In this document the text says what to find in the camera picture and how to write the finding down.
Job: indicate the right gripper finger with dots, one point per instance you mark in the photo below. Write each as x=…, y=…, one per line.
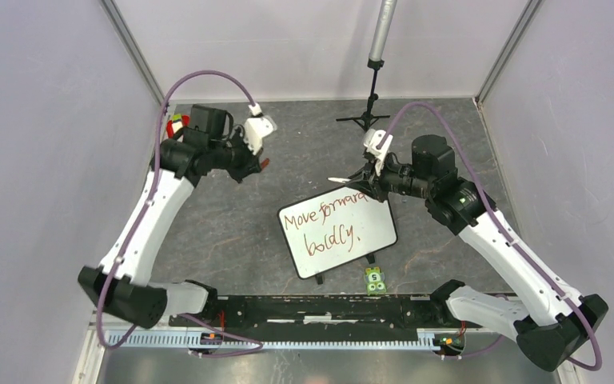
x=365, y=187
x=363, y=174

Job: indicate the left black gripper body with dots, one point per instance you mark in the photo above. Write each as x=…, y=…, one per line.
x=240, y=158

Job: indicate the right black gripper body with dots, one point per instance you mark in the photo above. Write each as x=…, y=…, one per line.
x=386, y=182

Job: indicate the white marker red cap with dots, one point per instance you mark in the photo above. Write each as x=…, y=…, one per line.
x=340, y=180

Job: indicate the white whiteboard black frame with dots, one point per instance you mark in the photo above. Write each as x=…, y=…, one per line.
x=333, y=228

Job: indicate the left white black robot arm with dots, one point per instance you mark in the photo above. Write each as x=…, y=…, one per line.
x=198, y=142

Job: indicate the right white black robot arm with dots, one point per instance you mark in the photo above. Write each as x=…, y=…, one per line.
x=551, y=319

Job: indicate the black tripod stand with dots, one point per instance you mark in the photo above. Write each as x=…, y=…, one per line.
x=368, y=118

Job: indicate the red multicolour toy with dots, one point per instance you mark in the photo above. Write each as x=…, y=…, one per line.
x=175, y=124

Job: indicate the green toy block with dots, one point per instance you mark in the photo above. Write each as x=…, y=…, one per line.
x=375, y=281

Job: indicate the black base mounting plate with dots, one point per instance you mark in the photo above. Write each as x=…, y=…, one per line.
x=328, y=318

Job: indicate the grey cylinder on stand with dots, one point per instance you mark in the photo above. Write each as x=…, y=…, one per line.
x=381, y=31

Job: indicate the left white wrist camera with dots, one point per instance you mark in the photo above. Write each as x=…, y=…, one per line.
x=257, y=127

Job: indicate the aluminium frame rail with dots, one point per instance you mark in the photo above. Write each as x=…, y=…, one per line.
x=173, y=352

